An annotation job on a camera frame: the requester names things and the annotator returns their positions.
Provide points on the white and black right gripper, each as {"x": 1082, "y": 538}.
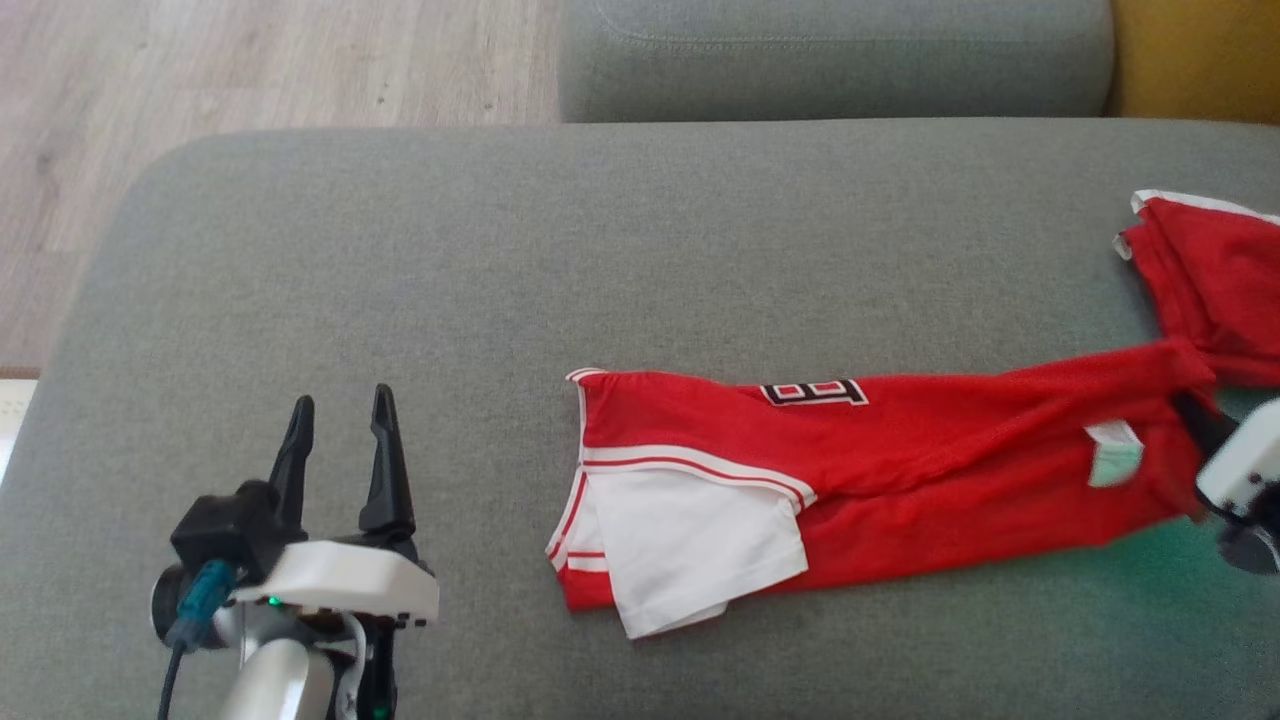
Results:
{"x": 1250, "y": 470}

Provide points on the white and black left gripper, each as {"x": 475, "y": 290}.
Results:
{"x": 350, "y": 580}

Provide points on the red garment white trim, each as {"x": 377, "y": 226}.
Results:
{"x": 1220, "y": 280}

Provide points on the red mesh jersey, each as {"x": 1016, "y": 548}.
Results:
{"x": 950, "y": 450}

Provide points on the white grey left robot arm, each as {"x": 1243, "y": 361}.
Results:
{"x": 275, "y": 680}

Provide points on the large grey sofa ottoman cushion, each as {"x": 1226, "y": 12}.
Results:
{"x": 500, "y": 260}

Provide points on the light patterned floor rug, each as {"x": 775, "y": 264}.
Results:
{"x": 12, "y": 420}

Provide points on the large yellow sofa back cushion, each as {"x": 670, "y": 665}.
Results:
{"x": 1200, "y": 50}

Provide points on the grey sofa seat cushion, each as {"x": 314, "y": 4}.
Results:
{"x": 830, "y": 60}

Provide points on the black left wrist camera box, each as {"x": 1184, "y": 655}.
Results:
{"x": 220, "y": 530}

